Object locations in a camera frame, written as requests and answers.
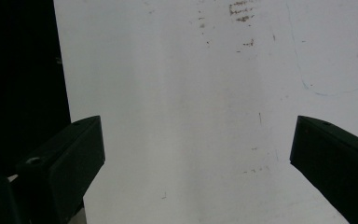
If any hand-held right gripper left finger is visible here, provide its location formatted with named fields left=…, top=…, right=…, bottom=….
left=15, top=115, right=106, bottom=224

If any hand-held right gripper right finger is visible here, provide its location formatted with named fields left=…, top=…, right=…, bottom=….
left=289, top=115, right=358, bottom=224

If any dark cloth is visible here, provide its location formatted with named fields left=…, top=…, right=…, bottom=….
left=0, top=0, right=73, bottom=179

